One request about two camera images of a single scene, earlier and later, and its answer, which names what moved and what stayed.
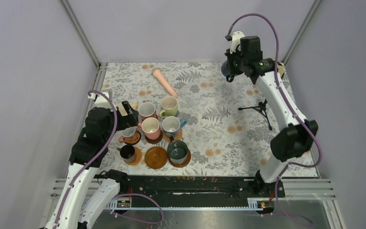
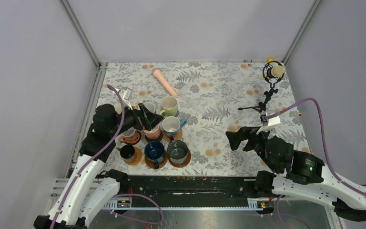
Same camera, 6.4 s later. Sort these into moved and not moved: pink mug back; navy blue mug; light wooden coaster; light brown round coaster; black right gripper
Moved: navy blue mug; black right gripper
Not moved: light wooden coaster; light brown round coaster; pink mug back
